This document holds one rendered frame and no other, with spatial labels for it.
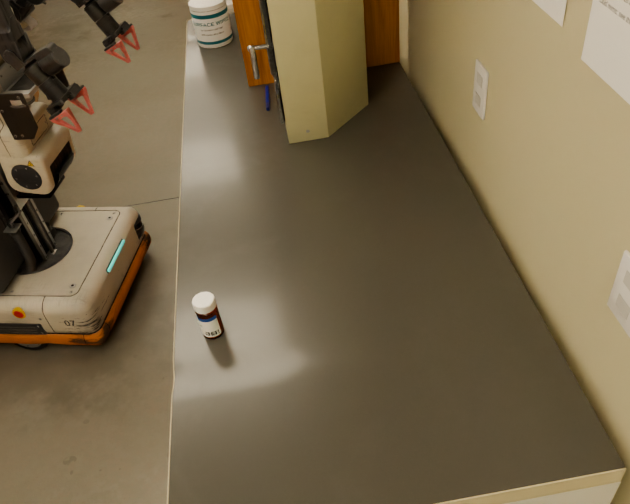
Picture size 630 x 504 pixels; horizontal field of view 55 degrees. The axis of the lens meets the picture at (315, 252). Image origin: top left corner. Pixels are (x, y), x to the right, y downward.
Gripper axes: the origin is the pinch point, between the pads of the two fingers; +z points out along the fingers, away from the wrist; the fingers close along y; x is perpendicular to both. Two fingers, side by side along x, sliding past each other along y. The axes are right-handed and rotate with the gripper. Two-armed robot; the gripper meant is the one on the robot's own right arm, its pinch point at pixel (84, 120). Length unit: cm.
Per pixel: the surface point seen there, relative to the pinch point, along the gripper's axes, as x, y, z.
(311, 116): -61, -5, 29
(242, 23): -46, 27, 7
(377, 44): -75, 37, 37
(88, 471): 57, -58, 83
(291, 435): -63, -95, 38
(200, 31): -19, 57, 9
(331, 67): -71, -1, 22
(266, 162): -47, -15, 30
